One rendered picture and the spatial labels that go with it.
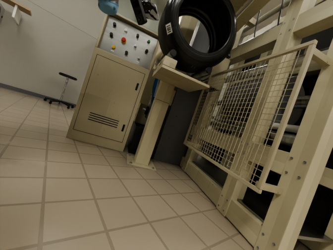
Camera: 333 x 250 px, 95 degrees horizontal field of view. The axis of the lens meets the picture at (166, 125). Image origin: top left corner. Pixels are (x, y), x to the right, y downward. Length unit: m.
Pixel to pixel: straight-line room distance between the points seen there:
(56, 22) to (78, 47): 0.58
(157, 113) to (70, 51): 3.55
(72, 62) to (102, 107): 3.07
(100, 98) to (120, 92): 0.19
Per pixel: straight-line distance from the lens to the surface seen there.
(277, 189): 0.93
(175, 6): 1.20
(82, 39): 4.72
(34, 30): 4.67
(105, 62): 1.67
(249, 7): 1.62
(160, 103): 1.40
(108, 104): 1.62
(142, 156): 1.45
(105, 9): 0.81
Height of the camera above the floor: 0.48
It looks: 2 degrees down
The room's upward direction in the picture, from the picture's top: 19 degrees clockwise
